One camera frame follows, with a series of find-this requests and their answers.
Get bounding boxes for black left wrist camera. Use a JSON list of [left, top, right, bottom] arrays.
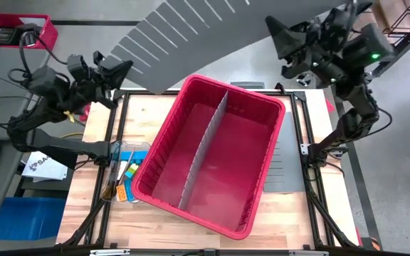
[[68, 53, 93, 83]]

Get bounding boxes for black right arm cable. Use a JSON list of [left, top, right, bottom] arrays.
[[347, 106, 394, 143]]

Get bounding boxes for red plastic basket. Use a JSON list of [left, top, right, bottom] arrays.
[[0, 13, 59, 52]]

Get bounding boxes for clear plastic tray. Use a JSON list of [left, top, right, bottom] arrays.
[[101, 140, 152, 204]]

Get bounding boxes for black cart caster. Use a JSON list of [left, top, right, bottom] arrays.
[[296, 73, 312, 87]]

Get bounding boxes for orange toy block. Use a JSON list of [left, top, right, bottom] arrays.
[[115, 184, 127, 203]]

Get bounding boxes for black devices in basket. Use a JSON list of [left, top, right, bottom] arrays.
[[0, 23, 43, 48]]

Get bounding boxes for thin grey stick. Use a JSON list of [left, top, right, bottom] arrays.
[[118, 151, 135, 186]]

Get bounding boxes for long blue toy block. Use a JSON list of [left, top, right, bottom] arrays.
[[123, 178, 137, 203]]

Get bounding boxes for white printed card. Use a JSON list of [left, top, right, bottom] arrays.
[[117, 160, 130, 181]]

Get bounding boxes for white paper sheet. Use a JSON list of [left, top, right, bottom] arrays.
[[19, 16, 46, 28]]

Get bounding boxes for black floor tape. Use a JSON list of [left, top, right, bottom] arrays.
[[324, 88, 384, 250], [50, 20, 141, 27]]

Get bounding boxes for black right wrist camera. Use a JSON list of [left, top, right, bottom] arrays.
[[320, 6, 357, 40]]

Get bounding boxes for grey plastic divider panel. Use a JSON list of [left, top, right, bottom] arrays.
[[263, 111, 306, 193], [178, 90, 229, 210], [109, 0, 357, 95]]

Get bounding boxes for black aluminium rig frame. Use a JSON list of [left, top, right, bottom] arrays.
[[62, 80, 364, 250]]

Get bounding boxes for black support bar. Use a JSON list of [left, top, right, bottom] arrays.
[[48, 151, 80, 170]]

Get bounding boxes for wooden cart boards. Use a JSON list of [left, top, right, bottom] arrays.
[[372, 0, 410, 38]]

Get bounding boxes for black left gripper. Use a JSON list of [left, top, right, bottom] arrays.
[[82, 50, 134, 107]]

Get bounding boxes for large red plastic bin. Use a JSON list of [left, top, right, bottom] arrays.
[[130, 73, 287, 241]]

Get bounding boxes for dark grey flat pad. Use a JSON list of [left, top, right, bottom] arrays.
[[230, 81, 266, 90]]

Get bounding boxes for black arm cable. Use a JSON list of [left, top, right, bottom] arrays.
[[347, 106, 394, 143], [7, 23, 69, 86]]

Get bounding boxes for wide blue toy block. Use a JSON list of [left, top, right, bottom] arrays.
[[120, 150, 149, 161]]

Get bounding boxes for green toy block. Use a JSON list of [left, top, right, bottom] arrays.
[[125, 163, 140, 179]]

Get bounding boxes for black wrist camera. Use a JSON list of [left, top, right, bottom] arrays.
[[68, 53, 93, 83], [320, 6, 357, 40]]

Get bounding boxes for blue plastic crate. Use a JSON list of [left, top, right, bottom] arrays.
[[0, 197, 67, 241]]

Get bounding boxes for black wire rack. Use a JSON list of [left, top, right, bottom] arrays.
[[382, 3, 410, 39]]

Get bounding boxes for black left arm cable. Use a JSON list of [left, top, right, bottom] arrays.
[[7, 23, 69, 86]]

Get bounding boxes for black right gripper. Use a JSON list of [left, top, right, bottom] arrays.
[[265, 16, 341, 85]]

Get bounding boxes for white printed paper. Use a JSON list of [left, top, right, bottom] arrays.
[[21, 151, 69, 181]]

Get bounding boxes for grey metal cart frame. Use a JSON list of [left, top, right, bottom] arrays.
[[368, 0, 410, 78]]

